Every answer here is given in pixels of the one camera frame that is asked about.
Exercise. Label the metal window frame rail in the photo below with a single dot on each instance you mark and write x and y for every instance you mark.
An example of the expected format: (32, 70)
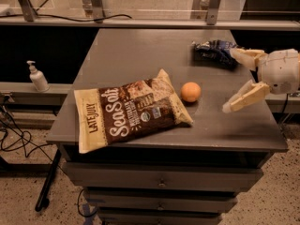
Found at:
(206, 14)

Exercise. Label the grey drawer cabinet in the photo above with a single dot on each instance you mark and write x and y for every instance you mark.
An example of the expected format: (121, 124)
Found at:
(135, 162)

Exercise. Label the black table leg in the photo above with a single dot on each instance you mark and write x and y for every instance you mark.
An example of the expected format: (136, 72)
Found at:
(43, 201)

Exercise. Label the orange fruit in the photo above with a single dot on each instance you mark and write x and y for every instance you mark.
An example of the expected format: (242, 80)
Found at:
(190, 92)

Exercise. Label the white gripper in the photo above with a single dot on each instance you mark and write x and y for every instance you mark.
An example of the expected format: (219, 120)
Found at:
(278, 69)

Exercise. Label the brown sea salt chip bag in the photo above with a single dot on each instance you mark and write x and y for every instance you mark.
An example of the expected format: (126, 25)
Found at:
(118, 114)

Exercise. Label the white pump soap bottle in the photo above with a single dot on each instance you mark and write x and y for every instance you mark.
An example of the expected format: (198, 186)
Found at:
(37, 77)

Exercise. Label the crumpled blue chip bag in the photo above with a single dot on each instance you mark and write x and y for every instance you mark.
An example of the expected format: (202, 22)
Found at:
(218, 51)

